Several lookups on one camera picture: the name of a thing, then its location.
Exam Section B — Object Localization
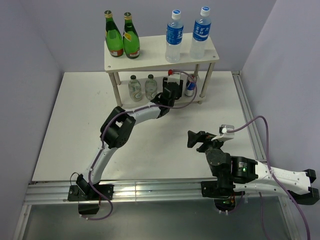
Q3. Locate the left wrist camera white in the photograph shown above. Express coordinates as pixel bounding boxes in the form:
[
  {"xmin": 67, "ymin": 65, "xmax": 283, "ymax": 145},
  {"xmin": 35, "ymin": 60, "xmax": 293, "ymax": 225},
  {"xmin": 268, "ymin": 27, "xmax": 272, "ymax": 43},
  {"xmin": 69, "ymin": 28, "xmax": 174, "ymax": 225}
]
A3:
[{"xmin": 167, "ymin": 69, "xmax": 181, "ymax": 85}]

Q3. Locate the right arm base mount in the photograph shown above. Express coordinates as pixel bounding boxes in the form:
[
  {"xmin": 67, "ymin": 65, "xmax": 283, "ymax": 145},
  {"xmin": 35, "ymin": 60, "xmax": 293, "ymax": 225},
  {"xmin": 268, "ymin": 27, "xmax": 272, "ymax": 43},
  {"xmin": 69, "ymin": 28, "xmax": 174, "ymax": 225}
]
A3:
[{"xmin": 200, "ymin": 180, "xmax": 245, "ymax": 216}]

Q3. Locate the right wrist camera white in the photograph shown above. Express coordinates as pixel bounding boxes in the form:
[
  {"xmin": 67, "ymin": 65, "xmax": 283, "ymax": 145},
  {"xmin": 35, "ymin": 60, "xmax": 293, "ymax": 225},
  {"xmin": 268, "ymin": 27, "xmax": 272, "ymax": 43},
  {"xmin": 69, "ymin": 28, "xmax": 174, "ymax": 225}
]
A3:
[{"xmin": 211, "ymin": 124, "xmax": 235, "ymax": 142}]

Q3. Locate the green glass bottle left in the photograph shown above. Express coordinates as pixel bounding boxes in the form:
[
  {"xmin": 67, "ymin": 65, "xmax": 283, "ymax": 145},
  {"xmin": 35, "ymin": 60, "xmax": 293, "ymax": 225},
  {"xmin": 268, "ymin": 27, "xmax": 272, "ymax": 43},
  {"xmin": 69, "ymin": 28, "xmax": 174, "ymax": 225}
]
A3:
[{"xmin": 104, "ymin": 10, "xmax": 124, "ymax": 57}]

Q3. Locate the aluminium rail frame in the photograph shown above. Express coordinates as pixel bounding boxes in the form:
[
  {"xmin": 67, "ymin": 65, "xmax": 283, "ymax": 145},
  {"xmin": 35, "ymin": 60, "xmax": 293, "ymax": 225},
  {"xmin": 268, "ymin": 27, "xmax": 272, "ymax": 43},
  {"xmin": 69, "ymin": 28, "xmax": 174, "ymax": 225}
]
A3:
[{"xmin": 13, "ymin": 71, "xmax": 301, "ymax": 240}]

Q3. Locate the white two-tier shelf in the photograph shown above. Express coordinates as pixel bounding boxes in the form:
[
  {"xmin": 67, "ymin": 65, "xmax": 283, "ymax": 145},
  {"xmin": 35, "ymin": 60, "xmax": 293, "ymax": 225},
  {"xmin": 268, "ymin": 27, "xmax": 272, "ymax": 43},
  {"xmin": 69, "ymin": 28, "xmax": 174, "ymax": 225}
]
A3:
[{"xmin": 104, "ymin": 33, "xmax": 220, "ymax": 108}]

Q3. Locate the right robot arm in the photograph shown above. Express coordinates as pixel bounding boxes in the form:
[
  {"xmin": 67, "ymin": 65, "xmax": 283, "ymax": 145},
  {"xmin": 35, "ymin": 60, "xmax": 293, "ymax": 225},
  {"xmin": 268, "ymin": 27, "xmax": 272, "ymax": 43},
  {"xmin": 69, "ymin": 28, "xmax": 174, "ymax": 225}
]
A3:
[{"xmin": 187, "ymin": 125, "xmax": 320, "ymax": 205}]

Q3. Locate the green glass bottle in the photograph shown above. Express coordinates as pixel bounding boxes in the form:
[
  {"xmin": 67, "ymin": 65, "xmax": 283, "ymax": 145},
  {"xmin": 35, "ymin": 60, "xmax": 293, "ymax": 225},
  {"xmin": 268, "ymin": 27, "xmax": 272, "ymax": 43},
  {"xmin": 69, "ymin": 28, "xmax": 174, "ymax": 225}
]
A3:
[
  {"xmin": 122, "ymin": 12, "xmax": 140, "ymax": 59},
  {"xmin": 104, "ymin": 10, "xmax": 124, "ymax": 57}
]

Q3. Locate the small pocari sweat bottle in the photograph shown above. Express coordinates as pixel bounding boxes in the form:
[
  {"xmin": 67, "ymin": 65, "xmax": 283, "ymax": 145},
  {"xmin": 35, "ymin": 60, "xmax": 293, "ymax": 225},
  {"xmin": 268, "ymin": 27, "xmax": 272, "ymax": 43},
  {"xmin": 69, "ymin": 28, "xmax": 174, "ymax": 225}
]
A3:
[{"xmin": 165, "ymin": 9, "xmax": 184, "ymax": 63}]

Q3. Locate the green glass bottle right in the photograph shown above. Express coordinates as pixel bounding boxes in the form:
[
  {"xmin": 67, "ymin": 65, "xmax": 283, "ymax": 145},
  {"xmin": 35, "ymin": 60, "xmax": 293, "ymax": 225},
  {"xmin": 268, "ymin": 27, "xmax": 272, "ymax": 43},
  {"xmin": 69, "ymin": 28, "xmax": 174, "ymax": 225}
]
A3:
[{"xmin": 122, "ymin": 12, "xmax": 140, "ymax": 59}]

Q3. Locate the clear chang bottle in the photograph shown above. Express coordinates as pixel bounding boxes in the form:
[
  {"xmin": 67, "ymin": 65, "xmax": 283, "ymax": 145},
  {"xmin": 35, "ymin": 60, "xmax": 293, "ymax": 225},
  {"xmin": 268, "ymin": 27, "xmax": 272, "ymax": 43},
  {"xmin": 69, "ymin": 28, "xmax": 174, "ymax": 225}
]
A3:
[
  {"xmin": 144, "ymin": 74, "xmax": 158, "ymax": 101},
  {"xmin": 128, "ymin": 75, "xmax": 142, "ymax": 102}
]

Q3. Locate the red bull can front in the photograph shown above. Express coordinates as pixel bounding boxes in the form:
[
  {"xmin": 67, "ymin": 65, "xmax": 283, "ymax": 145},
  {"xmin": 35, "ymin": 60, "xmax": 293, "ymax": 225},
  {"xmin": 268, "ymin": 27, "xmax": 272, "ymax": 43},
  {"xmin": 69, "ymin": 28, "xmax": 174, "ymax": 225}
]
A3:
[{"xmin": 184, "ymin": 74, "xmax": 197, "ymax": 97}]

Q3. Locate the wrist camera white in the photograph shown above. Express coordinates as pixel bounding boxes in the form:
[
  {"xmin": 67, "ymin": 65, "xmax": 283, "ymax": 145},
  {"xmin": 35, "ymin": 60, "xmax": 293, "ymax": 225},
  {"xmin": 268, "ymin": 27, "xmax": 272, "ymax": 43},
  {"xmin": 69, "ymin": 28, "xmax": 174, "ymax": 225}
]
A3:
[
  {"xmin": 167, "ymin": 69, "xmax": 181, "ymax": 85},
  {"xmin": 211, "ymin": 124, "xmax": 235, "ymax": 142}
]

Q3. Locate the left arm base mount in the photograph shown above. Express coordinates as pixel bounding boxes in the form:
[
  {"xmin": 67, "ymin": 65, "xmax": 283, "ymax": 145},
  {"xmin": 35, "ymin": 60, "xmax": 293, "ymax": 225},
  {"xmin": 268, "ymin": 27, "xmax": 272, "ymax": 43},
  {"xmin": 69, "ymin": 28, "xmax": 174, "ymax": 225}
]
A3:
[{"xmin": 67, "ymin": 184, "xmax": 114, "ymax": 216}]

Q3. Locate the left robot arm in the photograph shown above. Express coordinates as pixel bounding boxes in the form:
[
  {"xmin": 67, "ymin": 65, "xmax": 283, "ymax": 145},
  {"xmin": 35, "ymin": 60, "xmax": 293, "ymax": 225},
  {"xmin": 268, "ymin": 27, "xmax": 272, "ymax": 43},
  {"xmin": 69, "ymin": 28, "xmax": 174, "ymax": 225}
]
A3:
[{"xmin": 70, "ymin": 77, "xmax": 184, "ymax": 200}]

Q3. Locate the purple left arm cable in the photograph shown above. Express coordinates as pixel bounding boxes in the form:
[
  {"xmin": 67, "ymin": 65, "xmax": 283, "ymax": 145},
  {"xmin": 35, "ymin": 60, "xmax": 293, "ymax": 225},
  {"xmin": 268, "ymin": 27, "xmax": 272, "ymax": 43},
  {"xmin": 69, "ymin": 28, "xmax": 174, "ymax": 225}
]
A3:
[{"xmin": 84, "ymin": 69, "xmax": 198, "ymax": 221}]

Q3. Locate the large pocari sweat bottle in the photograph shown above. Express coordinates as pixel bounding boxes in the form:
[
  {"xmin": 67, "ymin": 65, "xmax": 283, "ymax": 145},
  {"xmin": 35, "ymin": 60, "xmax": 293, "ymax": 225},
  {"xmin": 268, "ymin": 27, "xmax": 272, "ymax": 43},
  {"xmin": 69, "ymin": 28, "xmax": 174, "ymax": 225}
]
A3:
[{"xmin": 189, "ymin": 6, "xmax": 212, "ymax": 60}]

